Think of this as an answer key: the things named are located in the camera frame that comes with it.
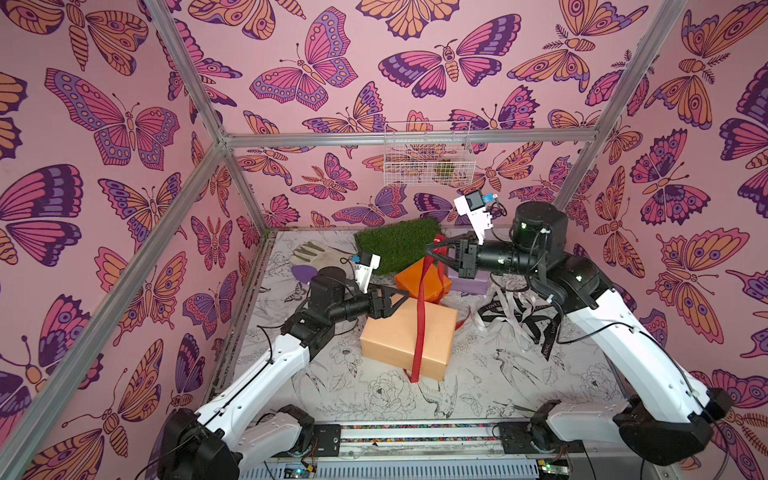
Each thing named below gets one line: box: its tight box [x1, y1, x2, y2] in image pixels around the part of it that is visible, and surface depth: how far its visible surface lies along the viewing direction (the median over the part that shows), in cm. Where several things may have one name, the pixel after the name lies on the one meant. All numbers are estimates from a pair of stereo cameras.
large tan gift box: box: [360, 297, 459, 382], surface depth 78 cm
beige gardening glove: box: [289, 240, 356, 278], surface depth 115 cm
